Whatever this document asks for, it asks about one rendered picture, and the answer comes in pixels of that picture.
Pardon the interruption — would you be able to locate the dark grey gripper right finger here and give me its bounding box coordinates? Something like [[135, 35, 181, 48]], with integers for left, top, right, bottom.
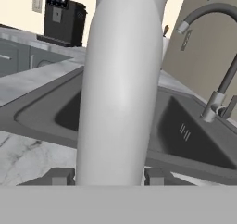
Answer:
[[143, 167, 198, 187]]

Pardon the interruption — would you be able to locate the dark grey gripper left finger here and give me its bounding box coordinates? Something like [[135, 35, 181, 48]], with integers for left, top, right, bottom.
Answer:
[[18, 167, 76, 187]]

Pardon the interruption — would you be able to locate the dark grey sink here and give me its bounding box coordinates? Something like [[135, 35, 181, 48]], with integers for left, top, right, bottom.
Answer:
[[0, 64, 237, 186]]

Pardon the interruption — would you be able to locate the grey curved tap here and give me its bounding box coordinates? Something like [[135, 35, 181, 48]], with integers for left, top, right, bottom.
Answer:
[[176, 2, 237, 124]]

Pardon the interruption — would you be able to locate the white rounded column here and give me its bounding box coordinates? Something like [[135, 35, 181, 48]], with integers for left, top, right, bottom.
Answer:
[[75, 0, 172, 187]]

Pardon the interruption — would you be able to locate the grey cupboard run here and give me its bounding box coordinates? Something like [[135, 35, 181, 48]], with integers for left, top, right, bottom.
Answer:
[[0, 37, 74, 78]]

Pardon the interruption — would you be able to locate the white pot with brown tool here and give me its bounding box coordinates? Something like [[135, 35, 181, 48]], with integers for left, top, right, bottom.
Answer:
[[161, 24, 171, 64]]

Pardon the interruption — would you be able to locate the beige tall cupboard door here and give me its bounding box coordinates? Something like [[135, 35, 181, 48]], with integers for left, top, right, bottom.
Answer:
[[160, 0, 237, 121]]

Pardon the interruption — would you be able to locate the black coffee machine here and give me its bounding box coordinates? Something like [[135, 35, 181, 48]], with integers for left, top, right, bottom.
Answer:
[[36, 0, 88, 48]]

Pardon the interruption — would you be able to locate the grey cupboard door handle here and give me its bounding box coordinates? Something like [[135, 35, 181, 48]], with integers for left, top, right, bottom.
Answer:
[[180, 28, 193, 52]]

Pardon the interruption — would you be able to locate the beige wall switch plate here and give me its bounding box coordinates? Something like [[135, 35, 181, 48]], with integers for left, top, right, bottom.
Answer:
[[31, 0, 44, 14]]

